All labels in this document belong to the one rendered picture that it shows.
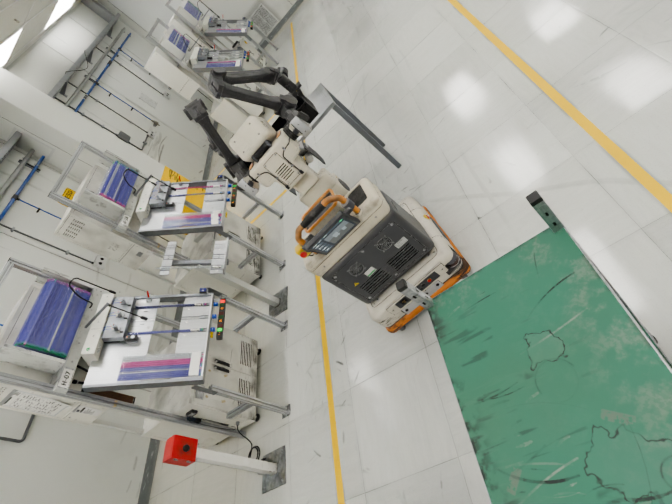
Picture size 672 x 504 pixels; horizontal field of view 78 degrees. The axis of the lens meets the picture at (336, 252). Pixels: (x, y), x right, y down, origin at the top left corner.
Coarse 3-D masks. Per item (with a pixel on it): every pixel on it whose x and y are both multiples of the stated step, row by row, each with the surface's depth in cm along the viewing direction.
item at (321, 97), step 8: (320, 88) 319; (312, 96) 323; (320, 96) 312; (328, 96) 300; (320, 104) 304; (328, 104) 294; (336, 104) 293; (320, 112) 298; (328, 112) 295; (344, 112) 297; (320, 120) 297; (352, 120) 302; (312, 128) 299; (360, 128) 308; (368, 128) 354; (368, 136) 313; (376, 136) 360; (376, 144) 319; (384, 144) 366; (384, 152) 325; (392, 160) 331
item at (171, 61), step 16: (176, 32) 619; (160, 48) 574; (176, 48) 590; (192, 48) 635; (208, 48) 645; (240, 48) 654; (160, 64) 593; (176, 64) 603; (192, 64) 616; (208, 64) 613; (224, 64) 613; (240, 64) 613; (256, 64) 675; (176, 80) 611; (192, 80) 614; (208, 112) 652; (224, 112) 654; (240, 112) 657; (256, 112) 660
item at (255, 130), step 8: (248, 120) 207; (256, 120) 207; (264, 120) 215; (240, 128) 210; (248, 128) 208; (256, 128) 206; (264, 128) 206; (272, 128) 217; (240, 136) 210; (248, 136) 208; (256, 136) 207; (264, 136) 207; (272, 136) 211; (232, 144) 212; (240, 144) 210; (248, 144) 209; (256, 144) 208; (240, 152) 211; (248, 152) 210; (248, 160) 213
